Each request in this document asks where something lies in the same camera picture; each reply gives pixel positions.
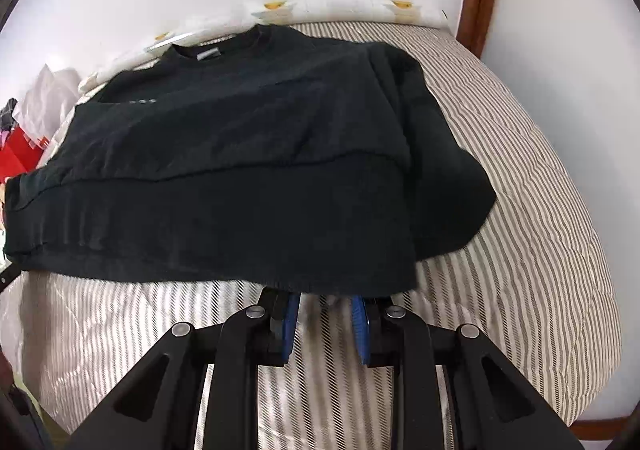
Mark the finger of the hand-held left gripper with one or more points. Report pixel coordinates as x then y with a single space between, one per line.
9 275

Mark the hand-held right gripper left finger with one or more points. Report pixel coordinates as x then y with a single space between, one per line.
287 325

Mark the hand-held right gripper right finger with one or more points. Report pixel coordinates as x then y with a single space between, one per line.
361 330

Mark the black sweatshirt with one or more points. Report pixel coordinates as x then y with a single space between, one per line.
225 155

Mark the large red paper bag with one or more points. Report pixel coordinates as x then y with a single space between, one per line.
20 155

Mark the plaid cloth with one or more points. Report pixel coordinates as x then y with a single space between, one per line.
7 114

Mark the white plastic bag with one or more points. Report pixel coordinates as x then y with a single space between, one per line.
47 92

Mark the striped quilted mat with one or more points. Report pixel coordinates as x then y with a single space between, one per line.
525 230

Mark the white cloth with yellow print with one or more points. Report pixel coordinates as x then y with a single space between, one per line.
340 9

